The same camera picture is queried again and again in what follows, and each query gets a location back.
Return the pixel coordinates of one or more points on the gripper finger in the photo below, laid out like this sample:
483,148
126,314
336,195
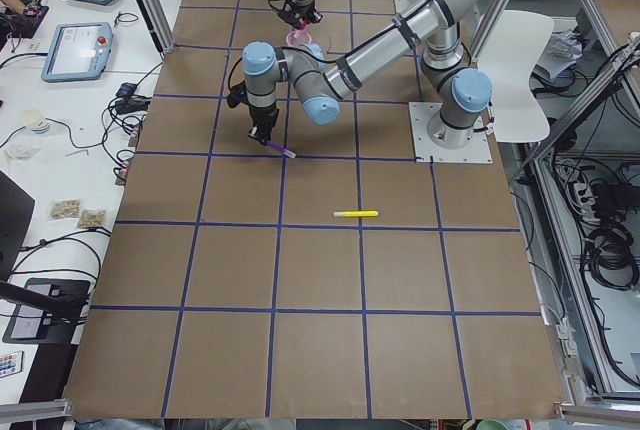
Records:
260,134

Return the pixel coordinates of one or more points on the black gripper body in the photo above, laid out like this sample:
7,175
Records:
302,9
264,116

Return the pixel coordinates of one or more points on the purple marker pen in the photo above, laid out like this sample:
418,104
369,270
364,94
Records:
282,150

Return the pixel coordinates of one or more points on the pink mesh cup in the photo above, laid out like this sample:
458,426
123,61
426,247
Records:
298,37

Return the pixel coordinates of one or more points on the yellow marker pen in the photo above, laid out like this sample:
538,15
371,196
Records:
355,214

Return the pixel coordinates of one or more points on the black power adapter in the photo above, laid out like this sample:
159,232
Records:
126,90

